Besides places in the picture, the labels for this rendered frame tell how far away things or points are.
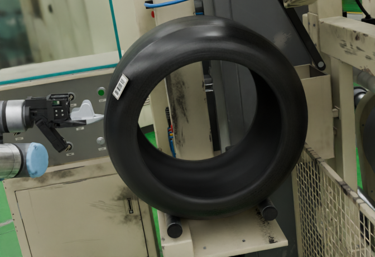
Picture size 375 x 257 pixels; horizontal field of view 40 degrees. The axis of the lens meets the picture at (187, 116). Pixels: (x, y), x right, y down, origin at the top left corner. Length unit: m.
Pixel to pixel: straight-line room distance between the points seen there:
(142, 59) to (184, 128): 0.49
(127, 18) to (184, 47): 3.53
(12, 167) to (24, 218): 0.89
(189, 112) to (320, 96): 0.44
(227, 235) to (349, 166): 0.54
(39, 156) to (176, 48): 0.46
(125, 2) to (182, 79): 3.15
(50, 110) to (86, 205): 0.79
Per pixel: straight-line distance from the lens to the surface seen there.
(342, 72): 1.80
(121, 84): 1.35
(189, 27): 1.36
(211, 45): 1.33
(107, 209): 2.17
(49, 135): 1.49
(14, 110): 1.47
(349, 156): 1.91
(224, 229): 1.67
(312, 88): 1.76
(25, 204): 2.19
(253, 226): 1.67
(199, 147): 1.80
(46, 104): 1.47
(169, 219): 1.53
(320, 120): 1.80
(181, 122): 1.77
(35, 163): 1.39
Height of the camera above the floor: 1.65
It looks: 18 degrees down
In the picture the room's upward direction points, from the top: 8 degrees counter-clockwise
